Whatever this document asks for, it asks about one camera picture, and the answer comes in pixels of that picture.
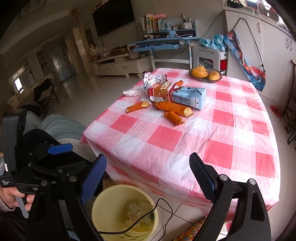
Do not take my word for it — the red white checkered tablecloth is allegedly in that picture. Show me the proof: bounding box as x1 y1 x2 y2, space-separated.
81 68 280 214

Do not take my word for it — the light blue milk carton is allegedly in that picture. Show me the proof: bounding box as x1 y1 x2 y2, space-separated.
171 86 206 110

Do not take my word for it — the person's left hand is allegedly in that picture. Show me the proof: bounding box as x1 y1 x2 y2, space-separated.
1 187 35 211

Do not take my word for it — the white window cabinet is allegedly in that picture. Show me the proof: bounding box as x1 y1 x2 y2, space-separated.
223 6 295 106

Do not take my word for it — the orange fruit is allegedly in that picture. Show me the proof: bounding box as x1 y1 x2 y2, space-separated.
207 71 220 81
191 66 208 78

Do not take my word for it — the orange sweet potato piece large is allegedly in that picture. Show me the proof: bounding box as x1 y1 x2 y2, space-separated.
154 101 194 118

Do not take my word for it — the white plastic stool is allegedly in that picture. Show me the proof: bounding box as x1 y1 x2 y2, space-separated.
192 46 221 70

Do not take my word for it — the light blue crumpled cloth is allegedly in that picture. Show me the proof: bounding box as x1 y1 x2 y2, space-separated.
198 35 227 52

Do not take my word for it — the orange fruit right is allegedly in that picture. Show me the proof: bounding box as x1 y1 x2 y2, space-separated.
207 71 220 81

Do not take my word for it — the dark fruit bowl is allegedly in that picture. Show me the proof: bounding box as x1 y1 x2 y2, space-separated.
189 68 222 83

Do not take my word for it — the black wall television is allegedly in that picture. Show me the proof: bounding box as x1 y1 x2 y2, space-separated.
92 0 135 37

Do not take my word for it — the blue study desk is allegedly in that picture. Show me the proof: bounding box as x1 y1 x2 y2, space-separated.
132 19 199 70

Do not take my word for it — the black folding chair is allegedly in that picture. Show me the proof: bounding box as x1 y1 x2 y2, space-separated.
33 78 60 105

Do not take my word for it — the white tissue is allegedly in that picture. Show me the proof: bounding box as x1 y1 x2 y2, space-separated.
123 89 142 97

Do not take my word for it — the black cable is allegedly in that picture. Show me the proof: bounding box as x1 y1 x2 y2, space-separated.
98 197 174 235

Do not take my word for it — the colourful hanging bag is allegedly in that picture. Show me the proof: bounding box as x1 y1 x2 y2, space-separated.
223 30 266 91

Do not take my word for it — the row of books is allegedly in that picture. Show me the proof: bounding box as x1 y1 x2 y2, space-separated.
140 14 168 34

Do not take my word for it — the orange fruit left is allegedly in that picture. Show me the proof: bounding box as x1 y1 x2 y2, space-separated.
191 66 208 78

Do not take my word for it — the yellow plastic trash bucket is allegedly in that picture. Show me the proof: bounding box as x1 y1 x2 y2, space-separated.
91 185 159 240

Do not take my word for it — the red white snack wrapper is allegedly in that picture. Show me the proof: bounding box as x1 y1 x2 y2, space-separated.
143 72 184 102

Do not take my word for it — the orange sweet potato piece small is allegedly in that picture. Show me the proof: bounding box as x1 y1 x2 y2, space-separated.
164 111 185 126

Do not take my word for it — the white TV cabinet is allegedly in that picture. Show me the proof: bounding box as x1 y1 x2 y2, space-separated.
90 54 152 78

